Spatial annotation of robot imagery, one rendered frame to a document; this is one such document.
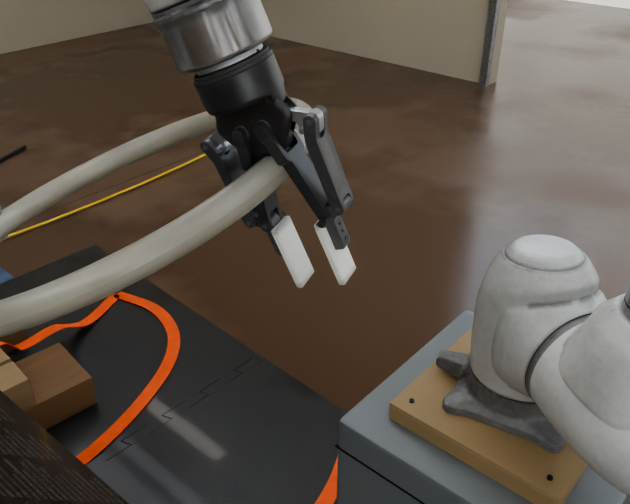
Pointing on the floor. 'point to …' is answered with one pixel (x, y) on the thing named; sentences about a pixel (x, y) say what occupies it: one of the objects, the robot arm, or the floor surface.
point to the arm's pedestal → (425, 452)
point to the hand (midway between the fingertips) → (315, 251)
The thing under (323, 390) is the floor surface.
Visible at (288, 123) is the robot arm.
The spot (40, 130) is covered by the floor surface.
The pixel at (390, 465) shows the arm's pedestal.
